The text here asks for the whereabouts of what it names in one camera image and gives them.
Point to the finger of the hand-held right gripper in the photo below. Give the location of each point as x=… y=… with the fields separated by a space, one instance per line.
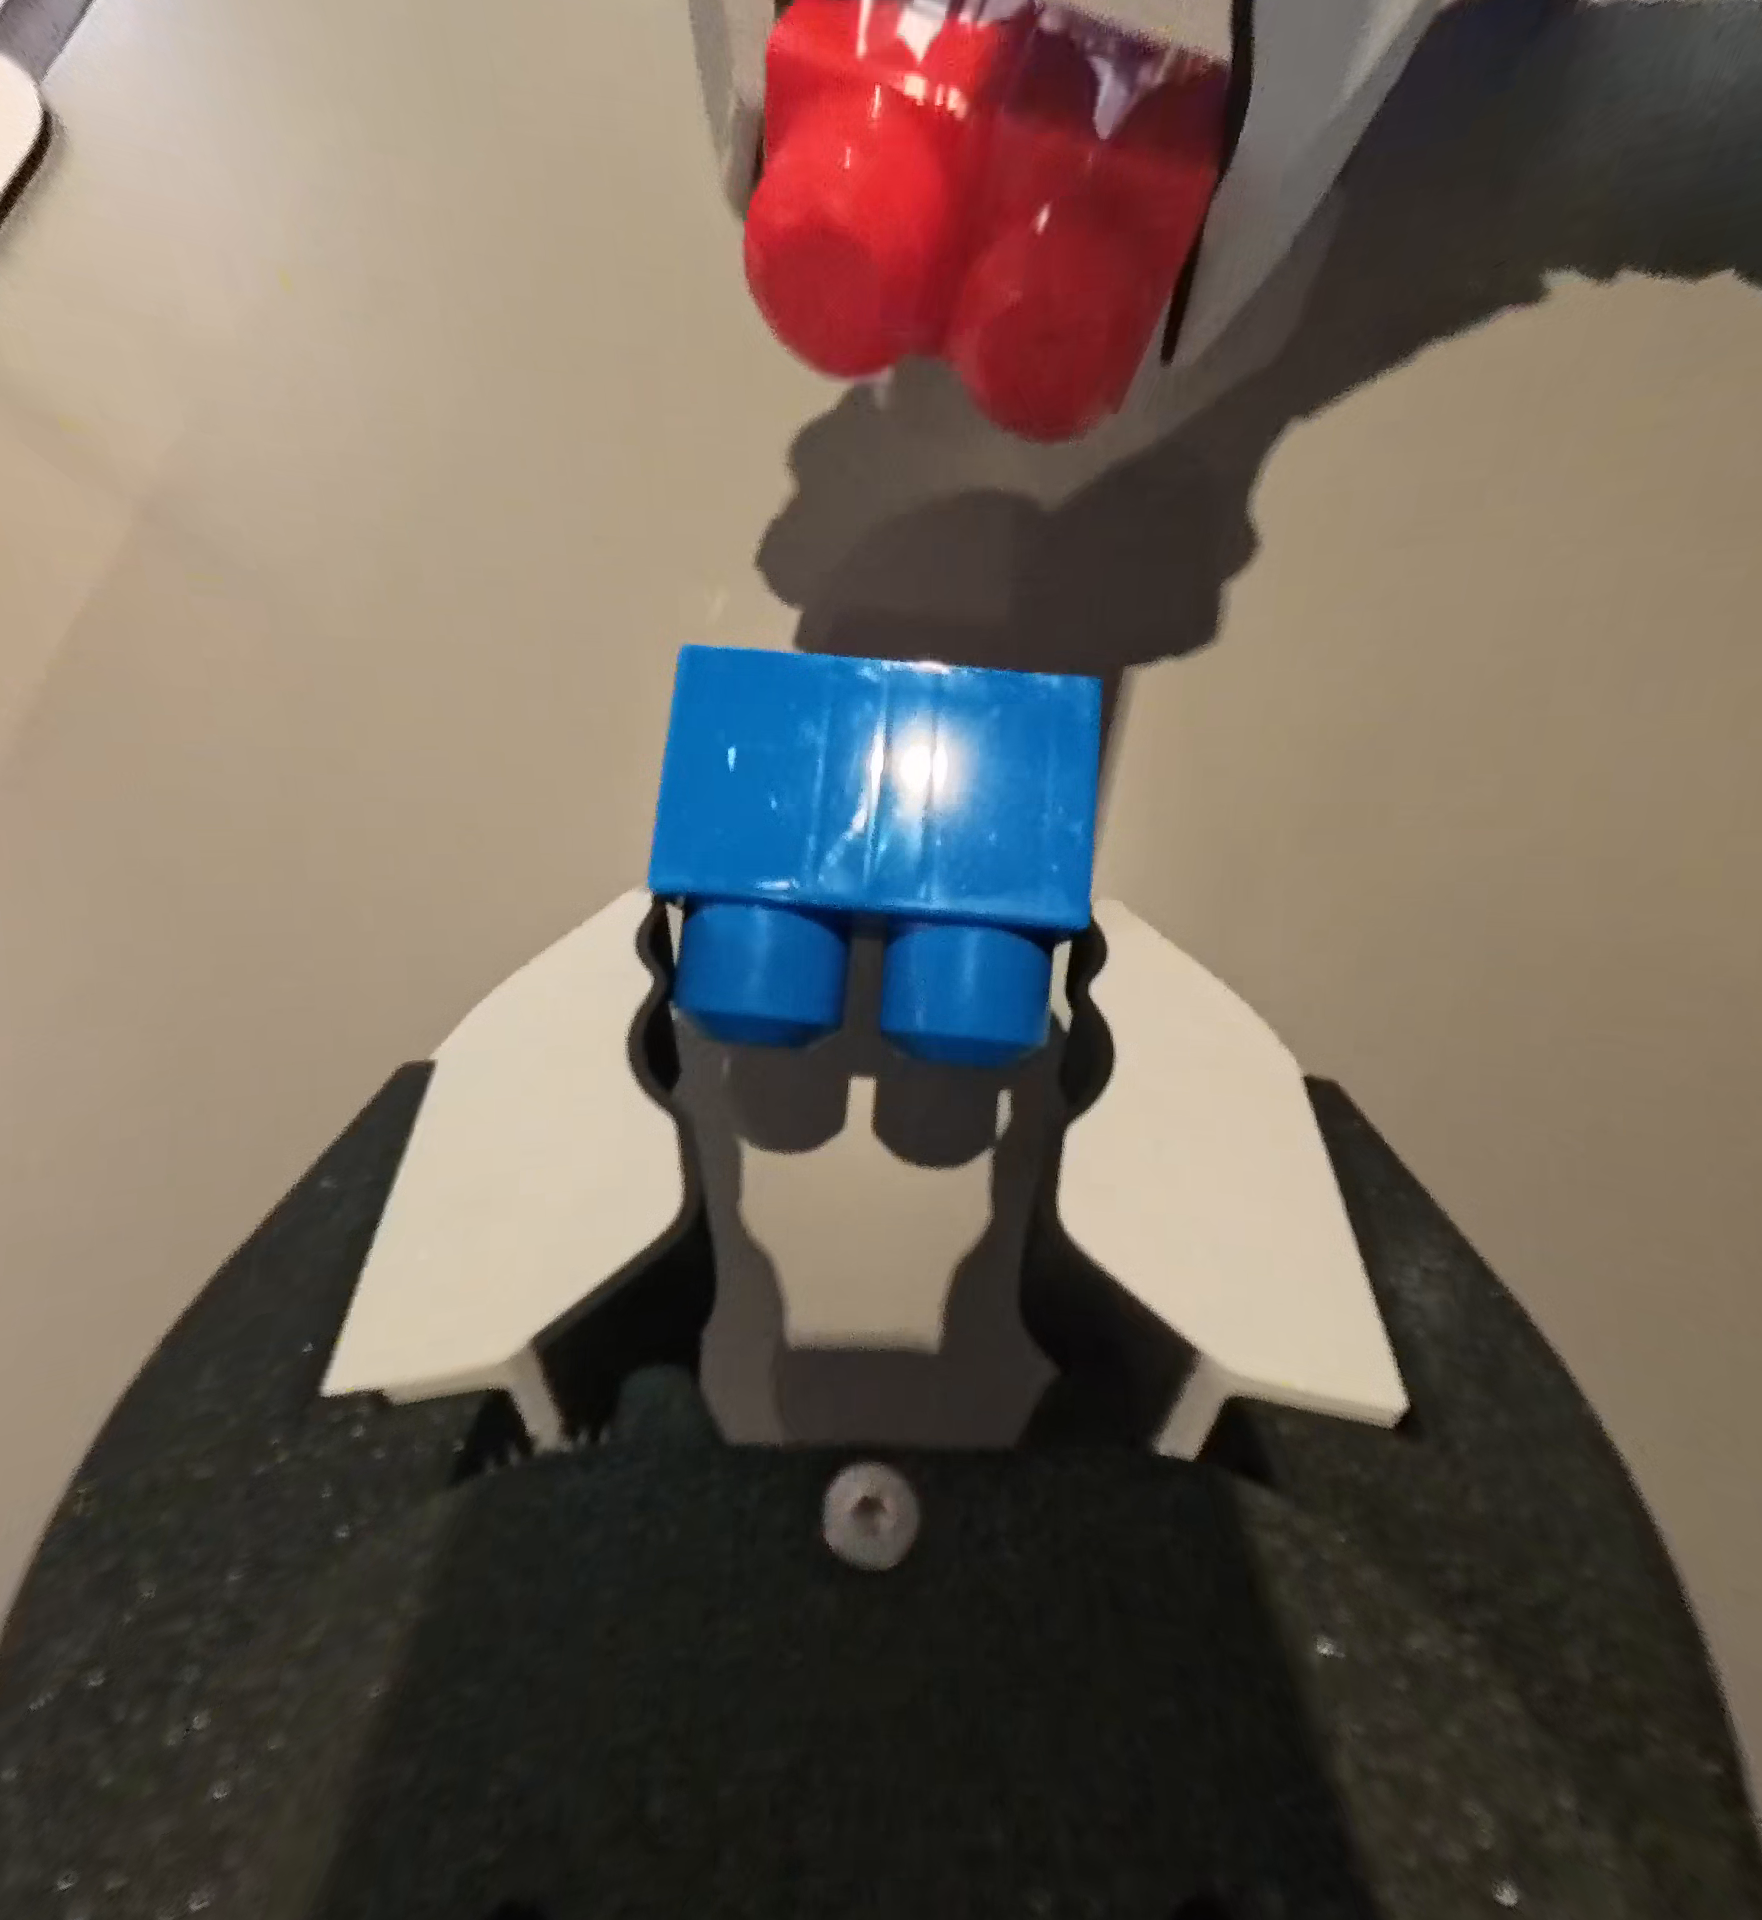
x=731 y=74
x=1301 y=105

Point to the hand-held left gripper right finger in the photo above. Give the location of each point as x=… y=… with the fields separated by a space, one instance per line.
x=1218 y=1201

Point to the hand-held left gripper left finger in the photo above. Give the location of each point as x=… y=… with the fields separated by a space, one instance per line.
x=520 y=1185

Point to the red mega block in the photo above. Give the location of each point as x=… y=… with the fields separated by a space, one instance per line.
x=970 y=211

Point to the blue mega block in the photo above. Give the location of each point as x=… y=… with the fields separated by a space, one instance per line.
x=882 y=781

